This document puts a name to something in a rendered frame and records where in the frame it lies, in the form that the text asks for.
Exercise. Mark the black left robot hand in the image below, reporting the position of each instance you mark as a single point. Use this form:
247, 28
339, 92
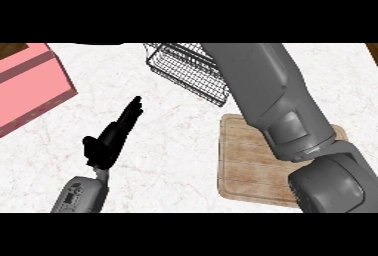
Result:
110, 140

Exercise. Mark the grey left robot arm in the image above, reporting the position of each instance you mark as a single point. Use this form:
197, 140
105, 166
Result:
82, 195

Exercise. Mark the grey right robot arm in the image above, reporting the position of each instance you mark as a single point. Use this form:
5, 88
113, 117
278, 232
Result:
275, 110

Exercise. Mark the wooden cutting board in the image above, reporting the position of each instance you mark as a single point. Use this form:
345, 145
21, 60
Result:
246, 166

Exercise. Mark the pink box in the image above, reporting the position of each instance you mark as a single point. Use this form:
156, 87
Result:
27, 86

